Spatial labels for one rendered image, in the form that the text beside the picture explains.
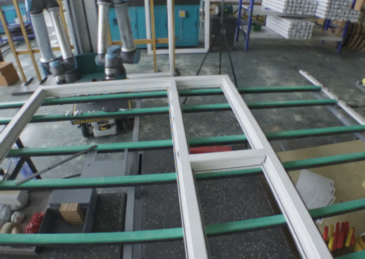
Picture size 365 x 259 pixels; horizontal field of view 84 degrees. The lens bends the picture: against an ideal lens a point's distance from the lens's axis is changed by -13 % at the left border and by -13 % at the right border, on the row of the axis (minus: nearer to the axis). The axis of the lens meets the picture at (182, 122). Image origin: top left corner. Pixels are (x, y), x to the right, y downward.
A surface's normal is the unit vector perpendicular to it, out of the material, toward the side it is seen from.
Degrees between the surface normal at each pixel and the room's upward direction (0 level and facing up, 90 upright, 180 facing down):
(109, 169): 0
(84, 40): 90
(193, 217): 0
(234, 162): 90
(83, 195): 0
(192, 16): 90
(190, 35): 90
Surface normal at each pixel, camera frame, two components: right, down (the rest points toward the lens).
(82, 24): 0.25, 0.58
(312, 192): 0.00, -0.81
